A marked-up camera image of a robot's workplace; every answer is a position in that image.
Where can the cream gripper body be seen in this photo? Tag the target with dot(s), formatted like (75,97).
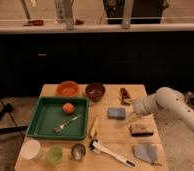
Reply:
(133,117)

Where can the blue sponge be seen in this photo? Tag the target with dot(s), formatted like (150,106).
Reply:
(116,113)

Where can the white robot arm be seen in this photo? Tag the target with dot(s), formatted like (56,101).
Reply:
(165,99)

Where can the dark maroon bowl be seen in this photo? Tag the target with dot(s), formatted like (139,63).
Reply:
(95,91)

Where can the red bowl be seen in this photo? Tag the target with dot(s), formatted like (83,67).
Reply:
(67,89)

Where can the dark red toy food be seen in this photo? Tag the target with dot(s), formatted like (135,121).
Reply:
(124,97)

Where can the grey blue cloth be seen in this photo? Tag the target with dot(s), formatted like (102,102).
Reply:
(146,152)

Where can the white dish brush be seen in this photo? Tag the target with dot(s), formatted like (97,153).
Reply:
(95,145)

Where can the small metal cup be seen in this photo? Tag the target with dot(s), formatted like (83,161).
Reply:
(78,151)

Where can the orange fruit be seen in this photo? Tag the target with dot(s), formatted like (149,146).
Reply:
(68,108)

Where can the silver fork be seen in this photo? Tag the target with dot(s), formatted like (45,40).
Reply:
(62,126)

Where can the green plastic tray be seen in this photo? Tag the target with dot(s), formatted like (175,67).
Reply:
(48,114)

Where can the green plastic cup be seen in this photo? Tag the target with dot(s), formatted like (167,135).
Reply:
(54,155)

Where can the white cup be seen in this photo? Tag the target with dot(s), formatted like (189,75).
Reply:
(31,150)

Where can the black cabinet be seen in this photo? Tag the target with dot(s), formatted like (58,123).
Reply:
(154,59)

